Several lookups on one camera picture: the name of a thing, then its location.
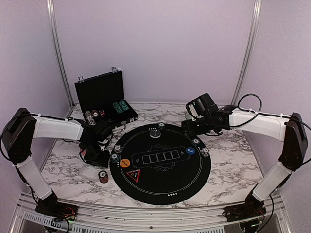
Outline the green chip row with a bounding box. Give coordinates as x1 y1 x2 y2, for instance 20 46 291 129
112 102 123 114
118 100 130 112

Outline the black poker chip case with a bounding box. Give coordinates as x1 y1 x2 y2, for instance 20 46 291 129
74 67 138 128

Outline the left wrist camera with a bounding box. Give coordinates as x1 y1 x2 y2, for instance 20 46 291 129
80 120 113 146

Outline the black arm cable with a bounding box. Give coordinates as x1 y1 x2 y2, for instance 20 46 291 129
0 116 73 163
228 94 311 168

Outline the green chip row right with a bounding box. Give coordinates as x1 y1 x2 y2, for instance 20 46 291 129
118 100 130 112

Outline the green 50 chip stack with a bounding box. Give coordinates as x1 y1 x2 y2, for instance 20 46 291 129
110 153 120 163

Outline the red playing card deck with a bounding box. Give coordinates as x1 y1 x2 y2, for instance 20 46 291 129
80 150 86 158

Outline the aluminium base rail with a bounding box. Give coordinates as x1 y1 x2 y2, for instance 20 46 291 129
7 194 294 233

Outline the red triangular all-in marker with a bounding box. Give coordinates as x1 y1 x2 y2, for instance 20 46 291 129
126 169 141 183

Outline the brown 100 chip stack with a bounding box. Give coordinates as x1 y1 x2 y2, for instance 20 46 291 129
92 110 98 117

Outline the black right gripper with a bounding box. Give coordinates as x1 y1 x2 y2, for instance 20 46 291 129
181 116 212 138

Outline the left aluminium frame post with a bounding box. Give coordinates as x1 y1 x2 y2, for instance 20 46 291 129
46 0 74 107

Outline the aluminium frame post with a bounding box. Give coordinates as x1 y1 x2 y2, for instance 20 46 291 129
231 0 262 105
46 0 74 107

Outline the round black poker mat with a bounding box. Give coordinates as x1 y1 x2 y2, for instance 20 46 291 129
109 124 211 205

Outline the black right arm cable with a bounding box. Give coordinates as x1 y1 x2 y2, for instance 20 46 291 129
228 94 311 168

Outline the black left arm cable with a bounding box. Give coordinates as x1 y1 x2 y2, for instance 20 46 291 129
0 116 73 163

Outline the green glass bowl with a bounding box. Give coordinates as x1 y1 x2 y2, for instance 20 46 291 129
185 111 195 121

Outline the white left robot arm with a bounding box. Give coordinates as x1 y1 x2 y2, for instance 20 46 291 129
0 108 113 216

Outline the blue small blind button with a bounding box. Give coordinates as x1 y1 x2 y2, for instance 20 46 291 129
186 147 196 155

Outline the right aluminium frame post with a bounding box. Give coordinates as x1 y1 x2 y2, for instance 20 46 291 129
231 0 262 105

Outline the green chip row left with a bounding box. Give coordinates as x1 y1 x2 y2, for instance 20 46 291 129
112 102 123 114

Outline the orange big blind button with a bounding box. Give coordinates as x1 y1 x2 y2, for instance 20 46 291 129
120 159 131 168

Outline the brown red chip stack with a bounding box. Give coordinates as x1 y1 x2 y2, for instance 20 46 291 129
98 170 109 184

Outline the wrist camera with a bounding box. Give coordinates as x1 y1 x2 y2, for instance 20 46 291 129
80 120 113 146
186 93 219 120

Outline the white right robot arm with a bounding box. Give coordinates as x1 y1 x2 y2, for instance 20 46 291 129
183 102 310 217

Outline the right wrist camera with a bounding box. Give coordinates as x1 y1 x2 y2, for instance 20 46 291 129
186 93 219 120

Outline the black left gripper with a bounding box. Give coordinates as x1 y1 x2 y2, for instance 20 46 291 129
82 141 110 168

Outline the clear acrylic dealer button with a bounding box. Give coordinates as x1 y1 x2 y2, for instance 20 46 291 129
149 129 161 139

